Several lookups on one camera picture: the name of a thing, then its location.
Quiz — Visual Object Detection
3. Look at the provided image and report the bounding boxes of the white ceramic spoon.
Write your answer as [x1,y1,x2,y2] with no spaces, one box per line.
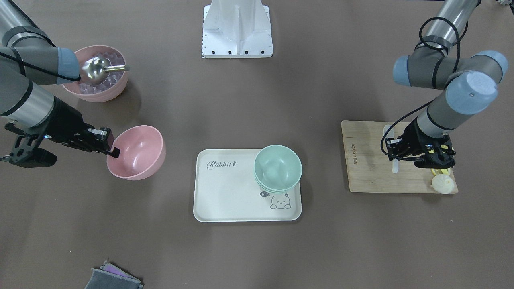
[383,124,399,174]

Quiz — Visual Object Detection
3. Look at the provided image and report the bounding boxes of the wooden cutting board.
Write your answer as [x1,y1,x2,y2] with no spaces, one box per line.
[341,120,441,195]

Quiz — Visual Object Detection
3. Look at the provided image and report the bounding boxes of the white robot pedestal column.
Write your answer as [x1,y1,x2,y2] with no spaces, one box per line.
[201,0,274,59]

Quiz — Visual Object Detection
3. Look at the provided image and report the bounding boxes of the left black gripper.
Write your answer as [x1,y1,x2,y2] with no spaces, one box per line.
[385,119,443,161]

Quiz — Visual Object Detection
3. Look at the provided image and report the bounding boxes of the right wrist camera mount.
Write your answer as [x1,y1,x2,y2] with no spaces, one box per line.
[1,121,57,168]

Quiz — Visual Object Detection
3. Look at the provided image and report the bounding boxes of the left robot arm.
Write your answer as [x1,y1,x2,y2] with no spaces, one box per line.
[380,0,508,168]

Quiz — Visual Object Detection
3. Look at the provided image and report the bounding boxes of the small pink bowl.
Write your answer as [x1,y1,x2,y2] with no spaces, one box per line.
[106,126,167,181]

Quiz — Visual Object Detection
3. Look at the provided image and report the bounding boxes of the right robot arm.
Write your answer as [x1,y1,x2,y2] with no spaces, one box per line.
[0,0,120,168]

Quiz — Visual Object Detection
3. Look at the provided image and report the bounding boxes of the large pink ice bowl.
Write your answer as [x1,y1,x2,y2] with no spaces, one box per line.
[62,45,129,102]

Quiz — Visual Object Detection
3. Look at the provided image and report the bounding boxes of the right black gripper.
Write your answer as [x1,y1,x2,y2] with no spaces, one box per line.
[43,97,120,159]

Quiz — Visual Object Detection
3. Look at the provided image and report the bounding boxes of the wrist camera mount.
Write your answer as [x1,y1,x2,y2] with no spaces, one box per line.
[414,135,457,169]
[1,121,57,168]

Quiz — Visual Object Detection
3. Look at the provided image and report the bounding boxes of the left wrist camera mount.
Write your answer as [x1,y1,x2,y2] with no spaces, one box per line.
[414,135,457,169]

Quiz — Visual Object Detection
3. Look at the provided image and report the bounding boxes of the stacked green bowls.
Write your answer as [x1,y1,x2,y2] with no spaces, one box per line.
[253,144,303,193]

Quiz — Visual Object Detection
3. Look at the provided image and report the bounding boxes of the grey folded cloth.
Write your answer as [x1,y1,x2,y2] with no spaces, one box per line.
[85,261,144,289]

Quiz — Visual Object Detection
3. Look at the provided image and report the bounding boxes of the metal ice scoop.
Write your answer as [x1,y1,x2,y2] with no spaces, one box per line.
[80,56,130,86]

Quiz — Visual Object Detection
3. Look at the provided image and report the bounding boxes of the cream serving tray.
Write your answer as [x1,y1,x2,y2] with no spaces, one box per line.
[193,149,302,223]

